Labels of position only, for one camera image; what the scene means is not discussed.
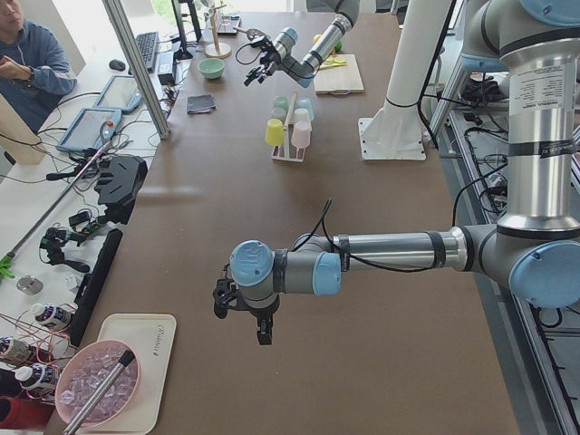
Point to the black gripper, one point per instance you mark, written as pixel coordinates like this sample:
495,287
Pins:
260,313
270,58

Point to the green plastic cup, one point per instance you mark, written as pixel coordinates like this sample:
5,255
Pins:
281,102

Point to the pink plastic cup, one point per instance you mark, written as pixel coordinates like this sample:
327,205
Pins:
301,136

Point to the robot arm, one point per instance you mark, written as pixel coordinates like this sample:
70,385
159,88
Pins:
346,13
532,250

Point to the light blue plastic cup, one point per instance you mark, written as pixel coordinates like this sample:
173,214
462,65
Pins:
305,103

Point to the white plastic cup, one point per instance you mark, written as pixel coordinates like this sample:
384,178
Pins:
301,114

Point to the yellow plastic cup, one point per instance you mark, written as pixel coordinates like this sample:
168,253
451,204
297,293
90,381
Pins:
275,132

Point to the green ceramic bowl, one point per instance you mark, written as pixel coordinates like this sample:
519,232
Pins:
211,68

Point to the yellow plastic knife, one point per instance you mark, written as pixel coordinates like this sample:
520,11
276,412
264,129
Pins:
326,66

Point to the wooden cutting board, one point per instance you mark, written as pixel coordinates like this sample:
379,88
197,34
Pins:
341,80

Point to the grey folded cloth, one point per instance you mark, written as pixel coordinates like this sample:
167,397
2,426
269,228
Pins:
203,103

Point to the cream plastic tray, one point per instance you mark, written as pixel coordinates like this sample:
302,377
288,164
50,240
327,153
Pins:
150,336

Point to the black keyboard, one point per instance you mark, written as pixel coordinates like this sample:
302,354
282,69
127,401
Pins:
147,44

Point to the black computer mouse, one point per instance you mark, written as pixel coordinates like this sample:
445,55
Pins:
117,65

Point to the blue teach pendant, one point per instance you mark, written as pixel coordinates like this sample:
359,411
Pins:
90,130
122,93

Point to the pink bowl of ice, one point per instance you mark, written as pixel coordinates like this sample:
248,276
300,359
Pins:
85,372

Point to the water bottle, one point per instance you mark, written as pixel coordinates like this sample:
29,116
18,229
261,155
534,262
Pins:
38,377
51,316

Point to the steel weight cylinder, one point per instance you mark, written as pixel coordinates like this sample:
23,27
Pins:
29,285

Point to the seated person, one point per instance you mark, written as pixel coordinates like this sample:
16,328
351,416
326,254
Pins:
35,73

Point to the long reacher grabber tool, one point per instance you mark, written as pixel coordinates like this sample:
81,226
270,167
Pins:
7,259

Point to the white wire cup holder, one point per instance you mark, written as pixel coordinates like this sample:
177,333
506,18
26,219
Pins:
287,151

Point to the aluminium frame post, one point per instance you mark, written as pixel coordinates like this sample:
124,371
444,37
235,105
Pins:
125,36

